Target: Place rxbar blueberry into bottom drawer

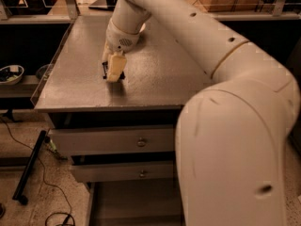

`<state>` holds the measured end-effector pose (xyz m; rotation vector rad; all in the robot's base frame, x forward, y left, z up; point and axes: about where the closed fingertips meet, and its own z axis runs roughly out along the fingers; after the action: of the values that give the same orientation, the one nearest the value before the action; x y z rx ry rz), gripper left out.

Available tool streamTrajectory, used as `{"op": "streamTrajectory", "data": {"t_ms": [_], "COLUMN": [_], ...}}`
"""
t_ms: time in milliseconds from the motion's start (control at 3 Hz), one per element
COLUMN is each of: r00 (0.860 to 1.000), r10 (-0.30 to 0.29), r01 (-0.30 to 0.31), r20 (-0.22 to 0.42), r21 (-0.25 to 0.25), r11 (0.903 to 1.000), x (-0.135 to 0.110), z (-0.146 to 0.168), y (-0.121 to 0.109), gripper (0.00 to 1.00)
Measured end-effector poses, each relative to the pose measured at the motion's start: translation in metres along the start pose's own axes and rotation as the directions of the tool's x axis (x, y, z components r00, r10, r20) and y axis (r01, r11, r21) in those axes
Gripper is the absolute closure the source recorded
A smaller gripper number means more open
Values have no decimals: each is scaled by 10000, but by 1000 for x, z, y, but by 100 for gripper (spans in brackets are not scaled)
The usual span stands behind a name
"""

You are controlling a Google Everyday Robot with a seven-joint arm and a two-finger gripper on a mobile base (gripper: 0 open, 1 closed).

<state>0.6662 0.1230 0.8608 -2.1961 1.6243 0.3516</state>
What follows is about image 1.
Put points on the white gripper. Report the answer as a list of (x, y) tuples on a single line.
[(119, 40)]

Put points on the dark blue rxbar wrapper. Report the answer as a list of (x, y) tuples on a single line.
[(105, 70)]

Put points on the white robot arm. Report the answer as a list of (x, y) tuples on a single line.
[(231, 136)]

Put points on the grey drawer cabinet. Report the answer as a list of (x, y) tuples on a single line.
[(160, 77)]

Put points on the grey top drawer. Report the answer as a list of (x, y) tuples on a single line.
[(108, 140)]

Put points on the grey drawer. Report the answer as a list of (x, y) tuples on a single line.
[(108, 140), (152, 202), (123, 171)]

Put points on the grey middle drawer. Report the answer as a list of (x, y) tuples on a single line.
[(123, 171)]

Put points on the grey bottom drawer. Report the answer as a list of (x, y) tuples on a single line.
[(152, 202)]

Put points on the white bowl with items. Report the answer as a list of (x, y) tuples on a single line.
[(11, 74)]

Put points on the black bar on floor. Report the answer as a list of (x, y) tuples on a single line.
[(18, 195)]

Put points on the dark shoe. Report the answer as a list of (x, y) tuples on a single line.
[(2, 210)]

